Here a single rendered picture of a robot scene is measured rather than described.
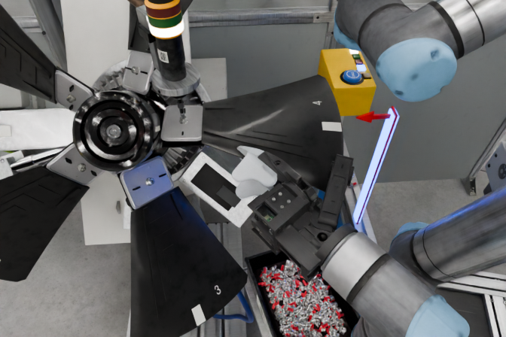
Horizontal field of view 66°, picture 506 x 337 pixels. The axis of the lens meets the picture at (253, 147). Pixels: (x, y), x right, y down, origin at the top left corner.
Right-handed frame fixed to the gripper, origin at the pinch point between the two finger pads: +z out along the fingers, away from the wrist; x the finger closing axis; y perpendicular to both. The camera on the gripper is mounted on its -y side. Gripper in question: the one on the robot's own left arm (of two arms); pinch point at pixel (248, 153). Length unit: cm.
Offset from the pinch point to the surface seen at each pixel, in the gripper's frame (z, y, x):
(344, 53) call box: 17, -45, 15
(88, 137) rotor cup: 15.3, 17.3, -5.4
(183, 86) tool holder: 8.4, 3.5, -10.8
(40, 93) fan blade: 29.4, 19.0, -6.1
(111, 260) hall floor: 73, 33, 115
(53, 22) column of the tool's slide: 80, 4, 10
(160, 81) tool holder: 11.4, 5.5, -11.0
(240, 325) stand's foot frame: 12, 7, 111
